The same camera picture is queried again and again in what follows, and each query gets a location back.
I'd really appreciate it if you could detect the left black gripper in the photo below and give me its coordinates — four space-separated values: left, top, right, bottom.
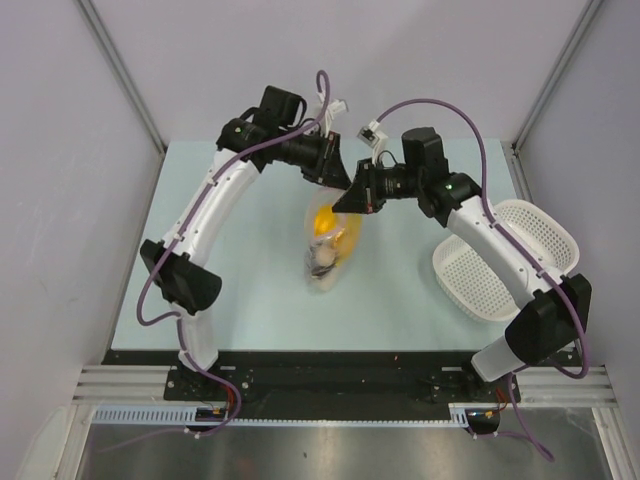
276 128 351 191

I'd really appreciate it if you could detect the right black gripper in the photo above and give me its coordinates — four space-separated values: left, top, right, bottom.
334 158 424 214

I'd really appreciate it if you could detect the yellow bell pepper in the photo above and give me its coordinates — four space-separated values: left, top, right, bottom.
313 204 362 259

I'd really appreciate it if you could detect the clear zip top bag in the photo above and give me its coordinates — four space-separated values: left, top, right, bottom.
304 187 363 293

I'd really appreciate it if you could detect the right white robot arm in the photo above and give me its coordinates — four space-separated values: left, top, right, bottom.
332 127 592 401

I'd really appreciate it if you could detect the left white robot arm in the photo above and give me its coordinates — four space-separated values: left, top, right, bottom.
140 86 350 400

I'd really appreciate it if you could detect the white perforated plastic basket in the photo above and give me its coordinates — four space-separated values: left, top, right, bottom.
432 196 580 323

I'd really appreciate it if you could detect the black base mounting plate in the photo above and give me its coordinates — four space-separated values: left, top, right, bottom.
164 351 520 413

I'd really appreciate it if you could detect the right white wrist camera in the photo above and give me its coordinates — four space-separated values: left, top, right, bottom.
357 119 388 162

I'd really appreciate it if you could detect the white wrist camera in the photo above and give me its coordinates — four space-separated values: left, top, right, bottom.
357 119 388 162
312 93 349 137

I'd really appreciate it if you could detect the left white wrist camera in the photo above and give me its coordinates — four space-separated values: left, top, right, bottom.
312 93 349 137

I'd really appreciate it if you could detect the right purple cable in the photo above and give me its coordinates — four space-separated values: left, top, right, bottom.
377 98 591 461

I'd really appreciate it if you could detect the purple cable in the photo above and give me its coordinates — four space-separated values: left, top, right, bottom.
377 98 591 461
97 69 334 446

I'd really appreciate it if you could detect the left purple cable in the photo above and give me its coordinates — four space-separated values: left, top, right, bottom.
97 69 334 446

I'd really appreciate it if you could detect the aluminium frame rail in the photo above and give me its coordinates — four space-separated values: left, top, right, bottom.
72 365 170 405

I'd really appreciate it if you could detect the white slotted cable duct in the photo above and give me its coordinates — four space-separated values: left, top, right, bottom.
92 404 498 428

